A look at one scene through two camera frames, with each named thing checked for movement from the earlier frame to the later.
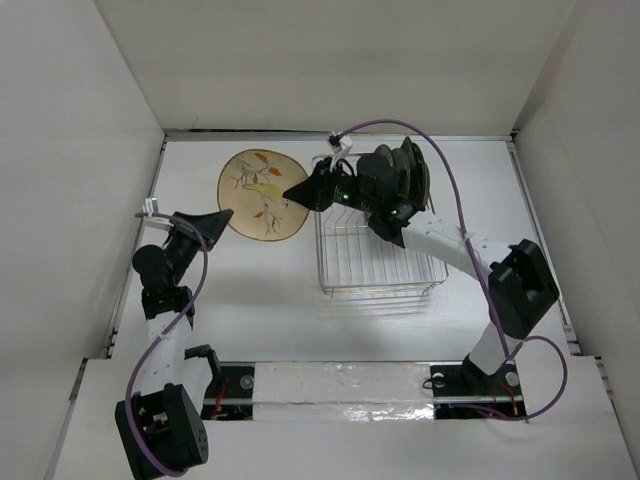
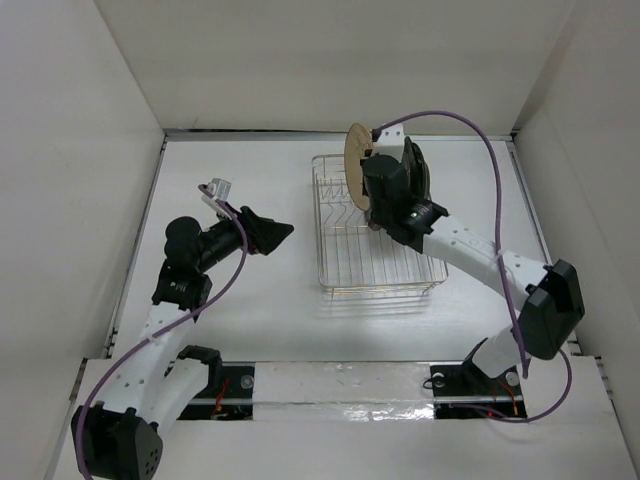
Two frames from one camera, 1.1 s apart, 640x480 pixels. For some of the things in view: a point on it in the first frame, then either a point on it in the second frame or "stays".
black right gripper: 313,192 -> 365,188
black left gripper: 210,225 -> 264,233
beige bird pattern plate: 252,183 -> 358,143
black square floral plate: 418,172 stays
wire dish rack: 357,262 stays
